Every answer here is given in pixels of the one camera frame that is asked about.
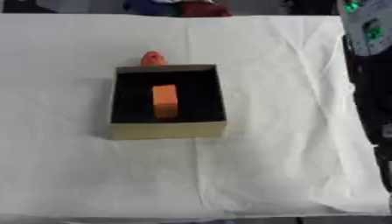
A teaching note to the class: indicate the red toy fruit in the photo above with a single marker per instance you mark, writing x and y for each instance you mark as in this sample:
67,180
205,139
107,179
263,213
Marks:
152,59

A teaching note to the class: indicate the orange rectangular block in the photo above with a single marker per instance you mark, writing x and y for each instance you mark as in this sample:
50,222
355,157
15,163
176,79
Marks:
165,100

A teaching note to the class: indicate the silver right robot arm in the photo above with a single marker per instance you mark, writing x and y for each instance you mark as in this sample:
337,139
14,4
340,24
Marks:
368,32

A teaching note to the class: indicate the tan cardboard box black inside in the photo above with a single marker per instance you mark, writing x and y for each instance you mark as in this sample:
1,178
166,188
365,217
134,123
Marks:
166,129

